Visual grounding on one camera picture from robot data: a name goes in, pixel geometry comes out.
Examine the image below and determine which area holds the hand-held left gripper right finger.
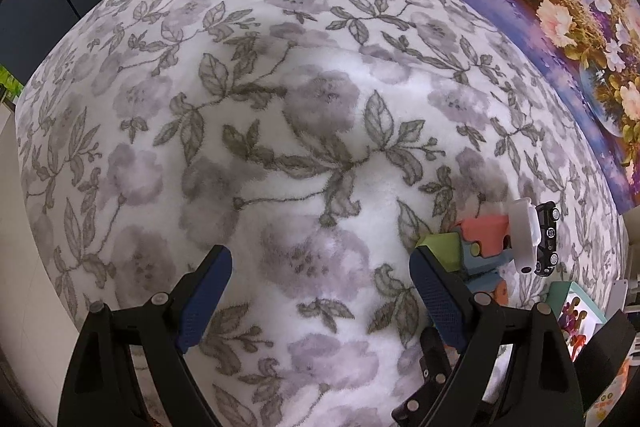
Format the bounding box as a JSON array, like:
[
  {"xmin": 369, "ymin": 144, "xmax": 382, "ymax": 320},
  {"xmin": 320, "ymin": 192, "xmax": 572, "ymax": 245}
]
[{"xmin": 410, "ymin": 246, "xmax": 584, "ymax": 427}]

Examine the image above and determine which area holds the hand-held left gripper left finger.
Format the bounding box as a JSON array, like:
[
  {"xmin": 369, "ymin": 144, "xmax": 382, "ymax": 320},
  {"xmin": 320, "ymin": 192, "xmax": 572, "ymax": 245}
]
[{"xmin": 57, "ymin": 245, "xmax": 233, "ymax": 427}]

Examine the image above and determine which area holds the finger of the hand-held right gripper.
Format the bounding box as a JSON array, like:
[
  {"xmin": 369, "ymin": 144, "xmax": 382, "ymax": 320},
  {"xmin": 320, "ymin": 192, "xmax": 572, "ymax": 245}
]
[{"xmin": 392, "ymin": 327, "xmax": 454, "ymax": 427}]

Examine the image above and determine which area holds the teal white box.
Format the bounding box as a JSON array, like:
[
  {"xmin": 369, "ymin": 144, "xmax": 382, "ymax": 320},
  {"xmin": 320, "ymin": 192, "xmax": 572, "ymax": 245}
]
[{"xmin": 544, "ymin": 282, "xmax": 607, "ymax": 358}]

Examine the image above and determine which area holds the orange yellow packet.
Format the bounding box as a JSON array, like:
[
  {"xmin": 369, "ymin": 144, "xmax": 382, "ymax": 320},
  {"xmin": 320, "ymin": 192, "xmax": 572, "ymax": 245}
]
[{"xmin": 584, "ymin": 352, "xmax": 633, "ymax": 425}]

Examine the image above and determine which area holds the blue orange toy knife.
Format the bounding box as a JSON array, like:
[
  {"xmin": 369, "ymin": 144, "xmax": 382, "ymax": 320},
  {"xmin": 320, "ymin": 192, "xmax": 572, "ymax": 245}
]
[{"xmin": 465, "ymin": 271, "xmax": 512, "ymax": 306}]

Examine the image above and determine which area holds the white flat device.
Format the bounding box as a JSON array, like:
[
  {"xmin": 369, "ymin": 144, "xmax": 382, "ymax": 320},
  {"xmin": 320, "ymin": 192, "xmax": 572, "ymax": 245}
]
[{"xmin": 611, "ymin": 278, "xmax": 629, "ymax": 314}]

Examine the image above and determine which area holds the pink green blue toy knife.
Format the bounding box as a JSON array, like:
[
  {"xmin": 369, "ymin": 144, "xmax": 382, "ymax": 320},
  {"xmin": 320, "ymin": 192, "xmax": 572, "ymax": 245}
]
[{"xmin": 415, "ymin": 216, "xmax": 513, "ymax": 275}]

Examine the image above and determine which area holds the white flip case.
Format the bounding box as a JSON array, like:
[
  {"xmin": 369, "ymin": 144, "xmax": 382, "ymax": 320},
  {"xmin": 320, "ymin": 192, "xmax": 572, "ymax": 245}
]
[{"xmin": 509, "ymin": 198, "xmax": 539, "ymax": 274}]

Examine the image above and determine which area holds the black toy car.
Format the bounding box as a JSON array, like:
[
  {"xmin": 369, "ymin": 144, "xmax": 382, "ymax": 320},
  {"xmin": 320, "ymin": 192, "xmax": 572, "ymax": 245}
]
[{"xmin": 532, "ymin": 201, "xmax": 562, "ymax": 278}]

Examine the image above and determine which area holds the floral fleece blanket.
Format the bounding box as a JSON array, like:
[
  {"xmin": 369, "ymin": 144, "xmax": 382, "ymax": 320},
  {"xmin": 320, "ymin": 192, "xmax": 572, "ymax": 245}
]
[{"xmin": 15, "ymin": 0, "xmax": 626, "ymax": 427}]

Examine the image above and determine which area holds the flower painting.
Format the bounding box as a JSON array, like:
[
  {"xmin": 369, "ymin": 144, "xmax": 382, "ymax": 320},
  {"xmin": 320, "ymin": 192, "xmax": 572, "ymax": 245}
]
[{"xmin": 460, "ymin": 0, "xmax": 640, "ymax": 215}]

